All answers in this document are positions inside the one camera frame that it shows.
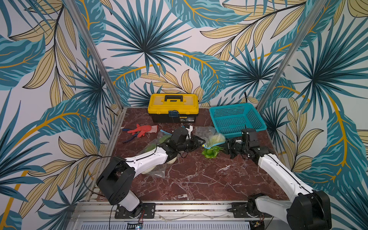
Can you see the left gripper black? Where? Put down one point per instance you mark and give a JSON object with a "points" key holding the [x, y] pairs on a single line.
{"points": [[196, 143]]}

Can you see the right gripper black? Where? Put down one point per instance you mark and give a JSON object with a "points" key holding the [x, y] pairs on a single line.
{"points": [[234, 147]]}

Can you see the chinese cabbage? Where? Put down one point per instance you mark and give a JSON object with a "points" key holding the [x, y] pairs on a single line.
{"points": [[212, 147], [150, 147], [164, 139]]}

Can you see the clear zipper bag blue seal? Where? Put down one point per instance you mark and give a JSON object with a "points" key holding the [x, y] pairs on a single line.
{"points": [[157, 164]]}

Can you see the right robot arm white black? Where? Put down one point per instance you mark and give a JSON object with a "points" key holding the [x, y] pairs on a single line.
{"points": [[305, 209]]}

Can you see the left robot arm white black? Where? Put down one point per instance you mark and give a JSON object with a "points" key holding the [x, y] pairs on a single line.
{"points": [[116, 179]]}

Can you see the teal plastic basket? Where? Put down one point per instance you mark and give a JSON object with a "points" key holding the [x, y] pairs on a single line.
{"points": [[230, 120]]}

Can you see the yellow black toolbox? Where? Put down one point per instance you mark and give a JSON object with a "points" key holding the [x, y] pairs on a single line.
{"points": [[173, 108]]}

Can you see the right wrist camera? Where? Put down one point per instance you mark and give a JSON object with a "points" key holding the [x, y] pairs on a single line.
{"points": [[250, 137]]}

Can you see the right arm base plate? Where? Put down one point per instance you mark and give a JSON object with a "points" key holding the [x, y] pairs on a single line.
{"points": [[246, 210]]}

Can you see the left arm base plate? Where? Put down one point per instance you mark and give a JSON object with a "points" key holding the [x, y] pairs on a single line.
{"points": [[144, 210]]}

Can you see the front aluminium rail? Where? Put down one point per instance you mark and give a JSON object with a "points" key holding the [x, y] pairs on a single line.
{"points": [[170, 215]]}

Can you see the right aluminium frame post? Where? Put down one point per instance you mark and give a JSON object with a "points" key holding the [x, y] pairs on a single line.
{"points": [[305, 27]]}

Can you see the aluminium frame post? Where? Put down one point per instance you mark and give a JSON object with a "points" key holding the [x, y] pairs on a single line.
{"points": [[78, 19], [305, 27]]}

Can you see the left aluminium frame post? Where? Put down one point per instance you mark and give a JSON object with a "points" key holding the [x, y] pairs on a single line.
{"points": [[78, 19]]}

